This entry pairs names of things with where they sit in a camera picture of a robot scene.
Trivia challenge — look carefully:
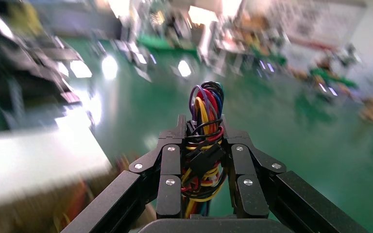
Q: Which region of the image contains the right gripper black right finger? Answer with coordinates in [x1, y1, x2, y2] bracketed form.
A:
[221, 115, 369, 233]

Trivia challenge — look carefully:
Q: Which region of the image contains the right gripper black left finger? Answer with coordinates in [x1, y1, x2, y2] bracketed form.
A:
[61, 114, 187, 233]

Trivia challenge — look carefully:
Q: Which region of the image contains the power supply with coloured cables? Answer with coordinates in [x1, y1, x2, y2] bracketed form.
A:
[180, 81, 228, 220]

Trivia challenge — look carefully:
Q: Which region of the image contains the brown cardboard divider box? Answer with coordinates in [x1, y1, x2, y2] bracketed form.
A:
[0, 154, 156, 233]

